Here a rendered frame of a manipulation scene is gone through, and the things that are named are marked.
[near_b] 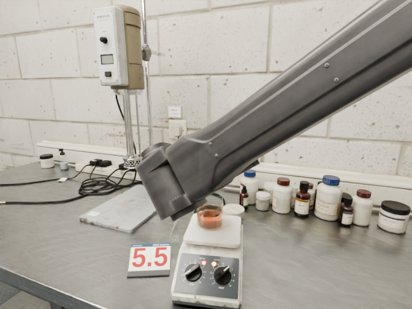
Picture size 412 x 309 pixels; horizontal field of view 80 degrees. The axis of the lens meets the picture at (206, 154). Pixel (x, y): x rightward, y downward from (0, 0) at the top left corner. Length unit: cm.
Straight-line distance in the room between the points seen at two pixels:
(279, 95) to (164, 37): 96
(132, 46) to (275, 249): 68
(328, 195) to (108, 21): 79
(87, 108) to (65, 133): 23
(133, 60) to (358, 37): 67
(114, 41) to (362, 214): 85
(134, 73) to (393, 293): 81
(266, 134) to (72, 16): 132
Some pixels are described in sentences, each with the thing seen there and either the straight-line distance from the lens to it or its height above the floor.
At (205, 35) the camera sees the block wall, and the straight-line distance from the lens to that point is 104.
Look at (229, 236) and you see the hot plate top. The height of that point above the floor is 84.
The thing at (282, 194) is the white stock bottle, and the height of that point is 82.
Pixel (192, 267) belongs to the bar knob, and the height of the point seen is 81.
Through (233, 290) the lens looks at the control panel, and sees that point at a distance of 51.
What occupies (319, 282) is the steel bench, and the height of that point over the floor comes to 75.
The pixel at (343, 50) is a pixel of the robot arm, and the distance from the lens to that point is 19.
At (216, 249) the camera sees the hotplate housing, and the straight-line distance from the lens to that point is 54.
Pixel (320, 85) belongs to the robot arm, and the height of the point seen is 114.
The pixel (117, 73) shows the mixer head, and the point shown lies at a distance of 75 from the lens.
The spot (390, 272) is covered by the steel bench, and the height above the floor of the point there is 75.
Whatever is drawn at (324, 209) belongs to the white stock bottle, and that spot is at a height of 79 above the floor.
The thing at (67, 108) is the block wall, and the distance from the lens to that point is 150.
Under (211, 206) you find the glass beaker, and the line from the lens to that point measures 53.
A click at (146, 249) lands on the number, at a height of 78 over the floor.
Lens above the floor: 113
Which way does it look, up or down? 14 degrees down
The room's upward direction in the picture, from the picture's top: straight up
